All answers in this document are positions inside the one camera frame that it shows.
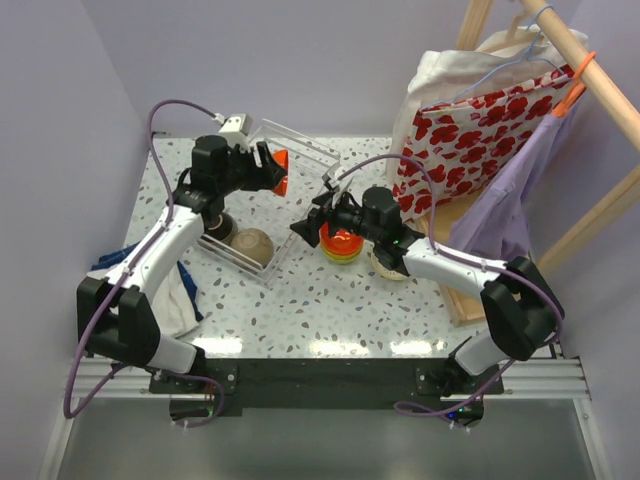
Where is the white yellow dotted bowl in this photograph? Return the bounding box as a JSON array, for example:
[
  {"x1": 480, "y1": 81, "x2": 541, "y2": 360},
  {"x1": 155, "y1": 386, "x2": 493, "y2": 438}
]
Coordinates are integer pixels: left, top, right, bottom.
[{"x1": 368, "y1": 249, "x2": 409, "y2": 282}]

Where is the orange hanger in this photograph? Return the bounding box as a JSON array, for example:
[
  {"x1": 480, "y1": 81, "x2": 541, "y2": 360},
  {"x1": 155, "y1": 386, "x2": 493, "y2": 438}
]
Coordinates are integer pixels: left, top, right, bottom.
[{"x1": 551, "y1": 51, "x2": 596, "y2": 118}]

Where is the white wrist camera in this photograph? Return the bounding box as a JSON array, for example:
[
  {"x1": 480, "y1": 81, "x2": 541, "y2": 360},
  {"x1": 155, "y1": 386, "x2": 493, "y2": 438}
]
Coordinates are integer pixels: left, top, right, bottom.
[
  {"x1": 214, "y1": 114, "x2": 252, "y2": 152},
  {"x1": 322, "y1": 165, "x2": 353, "y2": 203}
]

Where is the lavender shirt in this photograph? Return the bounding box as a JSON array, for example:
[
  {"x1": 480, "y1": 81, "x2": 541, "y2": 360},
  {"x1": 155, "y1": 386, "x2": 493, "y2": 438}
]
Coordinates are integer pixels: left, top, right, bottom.
[{"x1": 448, "y1": 100, "x2": 577, "y2": 261}]

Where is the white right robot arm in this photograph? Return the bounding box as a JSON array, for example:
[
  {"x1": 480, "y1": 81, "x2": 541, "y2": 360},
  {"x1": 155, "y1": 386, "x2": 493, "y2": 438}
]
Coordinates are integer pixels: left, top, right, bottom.
[{"x1": 290, "y1": 175, "x2": 564, "y2": 393}]

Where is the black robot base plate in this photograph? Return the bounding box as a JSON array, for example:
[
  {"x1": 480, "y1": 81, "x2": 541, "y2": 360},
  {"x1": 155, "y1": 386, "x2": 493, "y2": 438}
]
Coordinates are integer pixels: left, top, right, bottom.
[{"x1": 149, "y1": 358, "x2": 504, "y2": 426}]

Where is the white wire dish rack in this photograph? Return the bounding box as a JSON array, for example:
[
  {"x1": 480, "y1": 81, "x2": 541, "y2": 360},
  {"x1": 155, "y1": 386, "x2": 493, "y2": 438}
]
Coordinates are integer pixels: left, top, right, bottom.
[{"x1": 197, "y1": 119, "x2": 341, "y2": 286}]

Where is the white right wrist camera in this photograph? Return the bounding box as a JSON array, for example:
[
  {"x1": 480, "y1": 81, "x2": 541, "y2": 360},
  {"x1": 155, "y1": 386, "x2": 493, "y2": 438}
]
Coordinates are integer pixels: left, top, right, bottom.
[{"x1": 322, "y1": 165, "x2": 353, "y2": 203}]

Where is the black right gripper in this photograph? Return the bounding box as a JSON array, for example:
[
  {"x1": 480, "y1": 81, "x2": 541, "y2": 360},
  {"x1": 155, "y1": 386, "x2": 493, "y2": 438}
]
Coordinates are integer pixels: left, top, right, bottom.
[{"x1": 290, "y1": 187, "x2": 381, "y2": 248}]

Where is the yellow orange bowl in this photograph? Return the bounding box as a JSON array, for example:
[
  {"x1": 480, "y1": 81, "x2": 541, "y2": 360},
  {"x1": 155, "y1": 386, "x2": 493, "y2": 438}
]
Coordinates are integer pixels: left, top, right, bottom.
[{"x1": 323, "y1": 249, "x2": 361, "y2": 257}]

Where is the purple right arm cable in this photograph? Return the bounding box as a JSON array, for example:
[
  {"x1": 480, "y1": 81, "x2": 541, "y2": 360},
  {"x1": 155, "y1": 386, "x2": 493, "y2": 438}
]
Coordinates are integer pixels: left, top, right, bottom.
[{"x1": 334, "y1": 153, "x2": 566, "y2": 419}]

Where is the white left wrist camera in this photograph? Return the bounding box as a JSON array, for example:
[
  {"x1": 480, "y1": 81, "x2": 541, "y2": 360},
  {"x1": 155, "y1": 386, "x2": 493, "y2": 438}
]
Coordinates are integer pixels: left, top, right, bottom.
[{"x1": 214, "y1": 114, "x2": 252, "y2": 152}]

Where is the blue wire hanger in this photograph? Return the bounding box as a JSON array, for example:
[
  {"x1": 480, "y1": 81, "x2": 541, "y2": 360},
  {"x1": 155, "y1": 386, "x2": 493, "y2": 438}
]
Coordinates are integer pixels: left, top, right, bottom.
[{"x1": 420, "y1": 28, "x2": 562, "y2": 112}]

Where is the lime green bowl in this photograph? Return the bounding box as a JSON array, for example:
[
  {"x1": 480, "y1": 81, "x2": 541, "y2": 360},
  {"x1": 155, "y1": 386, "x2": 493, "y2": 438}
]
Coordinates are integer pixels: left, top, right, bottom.
[{"x1": 327, "y1": 255, "x2": 358, "y2": 265}]

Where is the red flower tote bag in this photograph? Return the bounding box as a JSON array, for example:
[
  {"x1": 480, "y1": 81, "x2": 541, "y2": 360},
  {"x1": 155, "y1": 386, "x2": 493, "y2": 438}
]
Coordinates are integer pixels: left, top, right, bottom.
[{"x1": 387, "y1": 64, "x2": 573, "y2": 221}]

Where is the white blue folded towel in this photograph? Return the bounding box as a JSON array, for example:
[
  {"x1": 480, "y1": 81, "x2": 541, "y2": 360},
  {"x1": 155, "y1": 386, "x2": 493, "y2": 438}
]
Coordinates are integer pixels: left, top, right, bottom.
[{"x1": 88, "y1": 243, "x2": 203, "y2": 338}]

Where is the beige flower painted bowl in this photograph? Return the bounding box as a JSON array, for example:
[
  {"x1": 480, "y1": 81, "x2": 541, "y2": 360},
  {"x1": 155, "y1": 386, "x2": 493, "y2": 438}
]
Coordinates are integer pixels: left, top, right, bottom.
[{"x1": 231, "y1": 228, "x2": 275, "y2": 267}]

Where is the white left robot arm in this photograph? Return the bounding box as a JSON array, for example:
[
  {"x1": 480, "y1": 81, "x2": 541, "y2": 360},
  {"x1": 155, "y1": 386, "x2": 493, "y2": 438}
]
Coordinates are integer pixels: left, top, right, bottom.
[{"x1": 76, "y1": 135, "x2": 289, "y2": 392}]

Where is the wooden clothes rack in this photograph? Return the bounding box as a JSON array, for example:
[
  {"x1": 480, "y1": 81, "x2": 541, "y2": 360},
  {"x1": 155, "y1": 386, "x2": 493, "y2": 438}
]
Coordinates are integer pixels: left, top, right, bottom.
[{"x1": 414, "y1": 0, "x2": 640, "y2": 329}]

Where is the white canvas tote bag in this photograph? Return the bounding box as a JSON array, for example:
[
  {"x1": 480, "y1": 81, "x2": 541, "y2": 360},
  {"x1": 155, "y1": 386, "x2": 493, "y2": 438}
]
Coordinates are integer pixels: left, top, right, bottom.
[{"x1": 385, "y1": 26, "x2": 570, "y2": 185}]

